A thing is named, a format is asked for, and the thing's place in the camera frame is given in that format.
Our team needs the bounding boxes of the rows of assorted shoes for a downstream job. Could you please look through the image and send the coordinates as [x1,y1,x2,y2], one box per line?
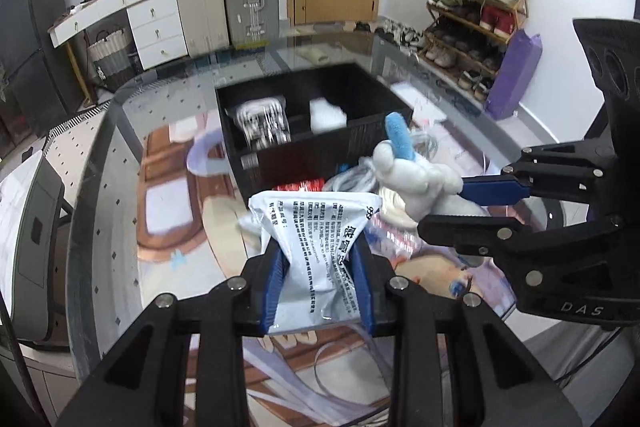
[425,0,532,101]

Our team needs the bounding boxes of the glass top table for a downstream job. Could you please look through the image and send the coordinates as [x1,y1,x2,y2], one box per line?
[65,19,568,427]

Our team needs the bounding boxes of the clear plastic bag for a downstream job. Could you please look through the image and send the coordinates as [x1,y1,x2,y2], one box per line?
[367,206,427,271]

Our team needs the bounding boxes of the clear bagged white cable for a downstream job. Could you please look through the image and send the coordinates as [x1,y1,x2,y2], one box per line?
[322,159,384,196]

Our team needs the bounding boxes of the white dresser with drawers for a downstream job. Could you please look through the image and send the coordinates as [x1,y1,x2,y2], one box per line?
[47,0,192,71]

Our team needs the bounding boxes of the purple bag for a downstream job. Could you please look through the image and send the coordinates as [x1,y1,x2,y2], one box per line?
[485,29,544,121]

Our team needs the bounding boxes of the black storage box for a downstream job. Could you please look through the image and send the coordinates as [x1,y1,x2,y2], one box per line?
[215,62,413,204]

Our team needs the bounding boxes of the scattered sneakers group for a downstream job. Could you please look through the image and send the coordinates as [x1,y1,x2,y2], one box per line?
[350,18,427,54]

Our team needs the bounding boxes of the white soft bundle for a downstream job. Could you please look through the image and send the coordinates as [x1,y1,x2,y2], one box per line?
[309,98,347,134]

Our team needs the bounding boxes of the dark grey refrigerator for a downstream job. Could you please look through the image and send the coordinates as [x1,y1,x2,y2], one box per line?
[0,0,77,150]

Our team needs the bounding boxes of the white printed pouch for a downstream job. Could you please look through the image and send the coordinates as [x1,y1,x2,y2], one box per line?
[248,189,383,335]

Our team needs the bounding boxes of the beige suitcase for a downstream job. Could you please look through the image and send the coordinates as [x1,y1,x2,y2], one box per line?
[172,0,231,58]

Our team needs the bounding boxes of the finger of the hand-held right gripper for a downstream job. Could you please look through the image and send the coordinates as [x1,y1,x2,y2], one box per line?
[457,139,618,208]
[417,212,626,308]

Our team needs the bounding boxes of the grey plush toy blue horn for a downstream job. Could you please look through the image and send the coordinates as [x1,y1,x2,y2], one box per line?
[372,112,488,232]

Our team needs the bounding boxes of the grey side cabinet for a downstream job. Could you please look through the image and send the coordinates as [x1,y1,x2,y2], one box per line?
[0,142,68,348]

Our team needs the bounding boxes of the printed cartoon table mat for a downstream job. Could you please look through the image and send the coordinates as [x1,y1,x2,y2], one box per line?
[137,117,516,427]

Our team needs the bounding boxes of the wicker basket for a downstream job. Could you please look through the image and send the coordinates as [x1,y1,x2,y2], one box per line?
[87,27,139,84]

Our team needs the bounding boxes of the red packet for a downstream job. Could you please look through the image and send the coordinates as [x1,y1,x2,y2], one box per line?
[276,179,325,194]

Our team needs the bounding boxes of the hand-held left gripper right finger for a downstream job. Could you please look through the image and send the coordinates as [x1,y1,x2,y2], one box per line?
[345,242,583,427]

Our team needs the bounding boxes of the wooden shoe rack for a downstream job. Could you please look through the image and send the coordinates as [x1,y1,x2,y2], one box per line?
[424,0,534,104]

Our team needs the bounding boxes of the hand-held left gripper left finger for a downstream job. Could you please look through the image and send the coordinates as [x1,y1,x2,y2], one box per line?
[55,249,296,427]

